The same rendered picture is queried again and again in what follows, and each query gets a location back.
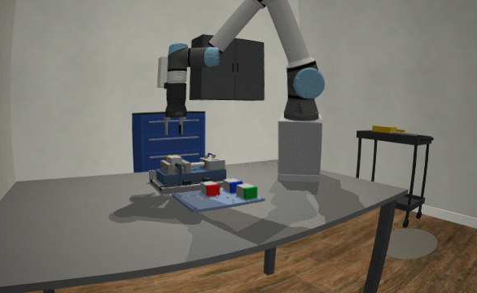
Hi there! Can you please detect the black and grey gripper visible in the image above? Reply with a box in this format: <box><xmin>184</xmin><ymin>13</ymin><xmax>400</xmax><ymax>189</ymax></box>
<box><xmin>164</xmin><ymin>71</ymin><xmax>186</xmax><ymax>135</ymax></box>

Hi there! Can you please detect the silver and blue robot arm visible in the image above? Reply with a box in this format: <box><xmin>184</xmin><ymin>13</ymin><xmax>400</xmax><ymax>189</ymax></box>
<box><xmin>168</xmin><ymin>0</ymin><xmax>325</xmax><ymax>121</ymax></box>

